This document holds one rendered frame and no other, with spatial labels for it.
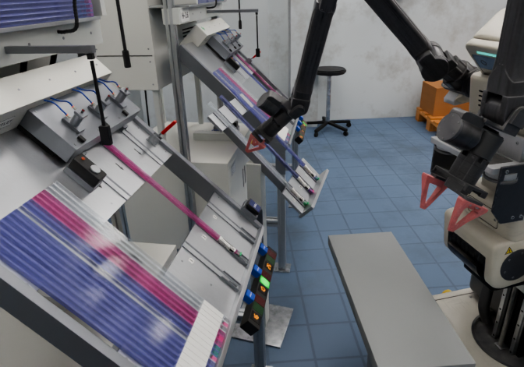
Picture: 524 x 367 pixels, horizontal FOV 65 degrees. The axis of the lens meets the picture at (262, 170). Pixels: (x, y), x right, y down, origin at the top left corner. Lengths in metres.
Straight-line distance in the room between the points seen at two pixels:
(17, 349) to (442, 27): 4.81
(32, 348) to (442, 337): 1.06
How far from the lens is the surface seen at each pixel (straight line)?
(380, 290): 1.35
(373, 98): 5.06
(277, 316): 2.10
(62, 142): 1.04
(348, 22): 4.84
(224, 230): 1.25
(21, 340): 1.33
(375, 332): 1.22
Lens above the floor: 1.45
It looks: 24 degrees down
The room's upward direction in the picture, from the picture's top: 2 degrees counter-clockwise
